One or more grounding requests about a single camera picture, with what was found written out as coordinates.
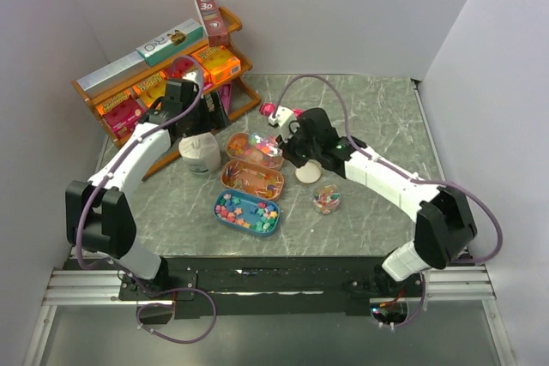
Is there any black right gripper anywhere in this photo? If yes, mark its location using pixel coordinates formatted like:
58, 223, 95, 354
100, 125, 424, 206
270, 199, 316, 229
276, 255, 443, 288
276, 124, 321, 168

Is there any gold jar lid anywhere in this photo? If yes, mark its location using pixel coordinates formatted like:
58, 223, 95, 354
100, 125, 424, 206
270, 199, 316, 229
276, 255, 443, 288
295, 160, 322, 184

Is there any silver metal scoop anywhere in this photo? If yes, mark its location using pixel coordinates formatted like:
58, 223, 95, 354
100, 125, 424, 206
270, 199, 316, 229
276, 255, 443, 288
248, 134, 282, 158

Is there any clear plastic jar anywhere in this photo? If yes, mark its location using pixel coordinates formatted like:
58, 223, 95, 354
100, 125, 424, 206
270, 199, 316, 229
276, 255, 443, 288
312, 183, 341, 215

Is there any pink tin of lollipops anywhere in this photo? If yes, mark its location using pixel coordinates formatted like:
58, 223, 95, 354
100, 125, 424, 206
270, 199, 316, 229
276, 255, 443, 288
220, 159, 284, 201

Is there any blue tin of star candies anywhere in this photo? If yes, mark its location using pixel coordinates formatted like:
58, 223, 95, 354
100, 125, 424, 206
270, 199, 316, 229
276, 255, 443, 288
213, 189, 281, 237

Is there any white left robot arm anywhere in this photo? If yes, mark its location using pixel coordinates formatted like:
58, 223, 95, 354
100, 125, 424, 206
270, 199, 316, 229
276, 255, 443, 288
65, 75, 225, 299

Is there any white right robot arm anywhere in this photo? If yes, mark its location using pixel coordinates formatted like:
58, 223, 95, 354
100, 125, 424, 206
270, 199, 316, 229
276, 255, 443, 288
268, 107, 477, 297

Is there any pink slim box upright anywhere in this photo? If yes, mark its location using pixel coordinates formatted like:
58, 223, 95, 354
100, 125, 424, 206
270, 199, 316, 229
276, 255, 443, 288
218, 83, 232, 114

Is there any white toilet paper roll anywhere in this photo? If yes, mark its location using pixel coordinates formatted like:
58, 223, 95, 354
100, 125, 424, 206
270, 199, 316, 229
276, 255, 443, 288
178, 132, 221, 174

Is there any wooden three-tier shelf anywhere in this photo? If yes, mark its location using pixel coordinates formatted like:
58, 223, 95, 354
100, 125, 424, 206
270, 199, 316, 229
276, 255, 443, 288
71, 5, 262, 181

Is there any pink box on table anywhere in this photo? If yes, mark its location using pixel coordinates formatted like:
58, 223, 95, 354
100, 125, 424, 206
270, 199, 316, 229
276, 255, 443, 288
259, 102, 303, 117

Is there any orange sponge box right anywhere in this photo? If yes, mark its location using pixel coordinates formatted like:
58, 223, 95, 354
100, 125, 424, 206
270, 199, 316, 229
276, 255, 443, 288
192, 45, 241, 85

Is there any pink tin of gummies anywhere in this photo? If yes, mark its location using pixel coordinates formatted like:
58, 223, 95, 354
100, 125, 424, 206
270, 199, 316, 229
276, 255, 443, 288
226, 132, 284, 171

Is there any red orange sponge box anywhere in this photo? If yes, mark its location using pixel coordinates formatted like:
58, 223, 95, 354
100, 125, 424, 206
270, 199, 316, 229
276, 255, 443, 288
163, 58, 213, 93

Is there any orange sponge box middle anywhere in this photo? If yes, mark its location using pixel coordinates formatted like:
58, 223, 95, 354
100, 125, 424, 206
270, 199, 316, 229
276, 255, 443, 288
132, 70, 166, 108

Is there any red tall carton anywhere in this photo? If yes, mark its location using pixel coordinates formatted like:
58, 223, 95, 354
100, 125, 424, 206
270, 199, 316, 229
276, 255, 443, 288
194, 0, 229, 47

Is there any teal long box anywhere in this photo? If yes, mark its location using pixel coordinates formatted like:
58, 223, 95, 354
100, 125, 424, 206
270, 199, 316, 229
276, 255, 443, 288
136, 19, 203, 66

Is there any pink sponge box left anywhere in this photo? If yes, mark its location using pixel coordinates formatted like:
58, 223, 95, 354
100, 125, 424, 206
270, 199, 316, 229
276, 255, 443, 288
95, 89, 147, 140

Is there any silver long box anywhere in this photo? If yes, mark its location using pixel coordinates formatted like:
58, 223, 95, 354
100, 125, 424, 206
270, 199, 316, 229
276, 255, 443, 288
76, 51, 148, 98

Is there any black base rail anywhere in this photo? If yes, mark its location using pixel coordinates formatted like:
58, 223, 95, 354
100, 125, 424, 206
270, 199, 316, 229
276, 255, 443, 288
118, 256, 426, 319

